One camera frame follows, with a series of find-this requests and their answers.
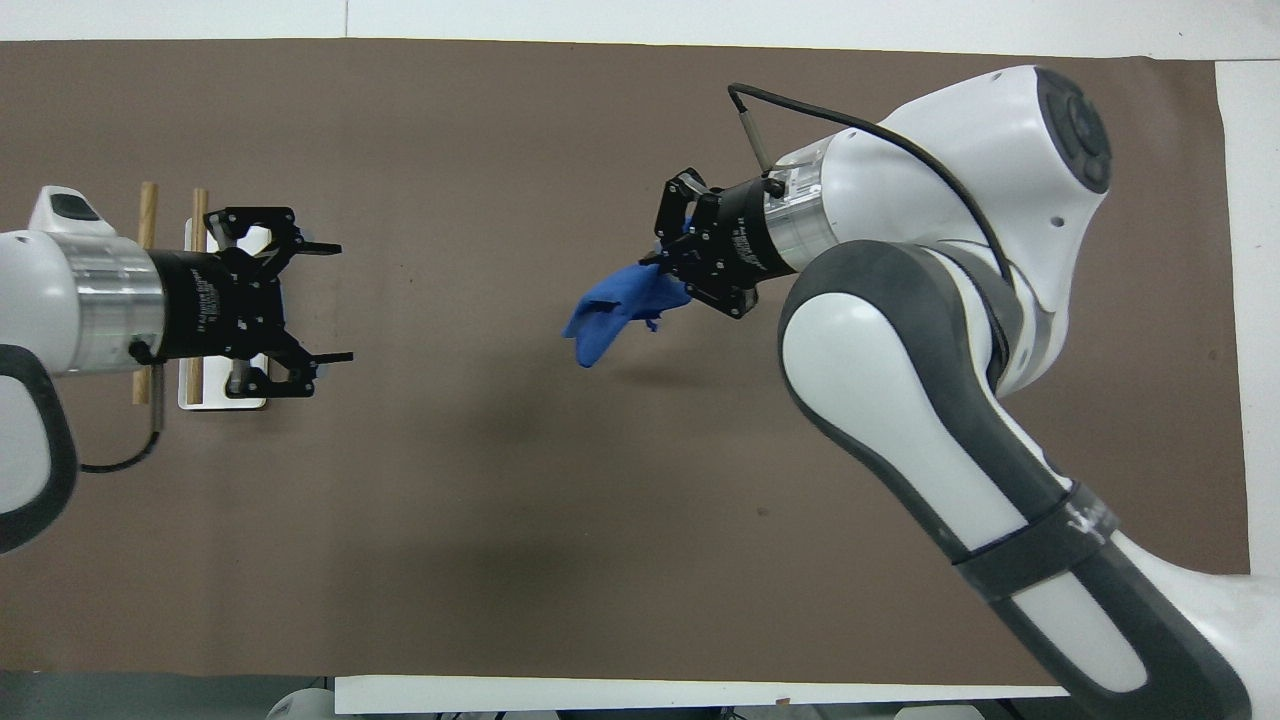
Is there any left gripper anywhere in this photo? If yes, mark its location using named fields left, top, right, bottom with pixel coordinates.
left=149, top=206, right=355, bottom=400

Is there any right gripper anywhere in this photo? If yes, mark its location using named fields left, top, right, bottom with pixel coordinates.
left=640, top=167, right=803, bottom=321

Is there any blue towel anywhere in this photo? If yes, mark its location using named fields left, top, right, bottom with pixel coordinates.
left=561, top=218, right=695, bottom=369

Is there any white rack base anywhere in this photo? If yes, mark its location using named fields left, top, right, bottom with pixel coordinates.
left=177, top=214, right=272, bottom=412

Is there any black cable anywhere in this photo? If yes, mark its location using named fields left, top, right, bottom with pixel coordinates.
left=727, top=83, right=1017, bottom=293
left=78, top=338, right=167, bottom=475

